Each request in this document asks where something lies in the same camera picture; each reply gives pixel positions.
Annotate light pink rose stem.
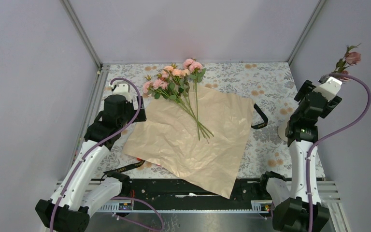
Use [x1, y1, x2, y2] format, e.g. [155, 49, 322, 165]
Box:
[143, 75, 214, 140]

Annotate peach paper flower bouquet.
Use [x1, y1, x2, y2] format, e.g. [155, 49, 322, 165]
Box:
[122, 86, 254, 198]

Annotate dusty mauve rose stem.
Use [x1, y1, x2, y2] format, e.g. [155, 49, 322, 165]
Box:
[333, 43, 361, 75]

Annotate large pink rose stem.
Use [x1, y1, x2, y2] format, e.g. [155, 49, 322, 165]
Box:
[183, 58, 209, 139]

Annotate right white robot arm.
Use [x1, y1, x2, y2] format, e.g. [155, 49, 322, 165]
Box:
[257, 76, 342, 232]

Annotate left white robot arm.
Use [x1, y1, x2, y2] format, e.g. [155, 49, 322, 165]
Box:
[35, 94, 146, 232]

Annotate beige cylindrical vase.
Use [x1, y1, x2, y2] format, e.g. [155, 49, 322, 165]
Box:
[277, 122, 288, 142]

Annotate floral patterned table mat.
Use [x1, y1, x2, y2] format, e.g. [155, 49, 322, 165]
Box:
[91, 62, 326, 180]

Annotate peach orange rose stem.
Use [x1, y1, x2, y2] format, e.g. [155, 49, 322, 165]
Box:
[157, 64, 206, 107]

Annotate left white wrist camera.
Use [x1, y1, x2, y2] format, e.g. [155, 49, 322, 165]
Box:
[109, 81, 132, 102]

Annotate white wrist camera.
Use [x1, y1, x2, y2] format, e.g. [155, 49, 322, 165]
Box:
[109, 81, 132, 102]
[313, 75, 343, 102]

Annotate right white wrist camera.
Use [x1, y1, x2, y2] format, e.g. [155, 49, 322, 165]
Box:
[313, 75, 343, 102]

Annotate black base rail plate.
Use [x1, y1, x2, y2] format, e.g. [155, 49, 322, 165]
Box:
[119, 178, 271, 211]

